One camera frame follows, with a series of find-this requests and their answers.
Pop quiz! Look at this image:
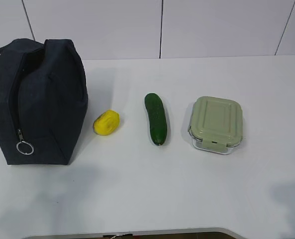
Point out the green cucumber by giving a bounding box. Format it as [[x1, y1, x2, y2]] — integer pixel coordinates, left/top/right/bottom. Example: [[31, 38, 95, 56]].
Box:
[[144, 93, 168, 146]]

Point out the yellow lemon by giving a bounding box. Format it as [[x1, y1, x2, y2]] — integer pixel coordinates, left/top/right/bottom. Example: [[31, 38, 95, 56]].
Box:
[[93, 110, 120, 136]]

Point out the glass container green lid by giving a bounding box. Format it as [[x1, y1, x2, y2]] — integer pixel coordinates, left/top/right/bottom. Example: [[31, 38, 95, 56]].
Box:
[[188, 96, 243, 155]]

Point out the dark navy lunch bag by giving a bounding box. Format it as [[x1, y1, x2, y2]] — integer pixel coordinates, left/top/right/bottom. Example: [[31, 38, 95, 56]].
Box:
[[0, 38, 88, 165]]

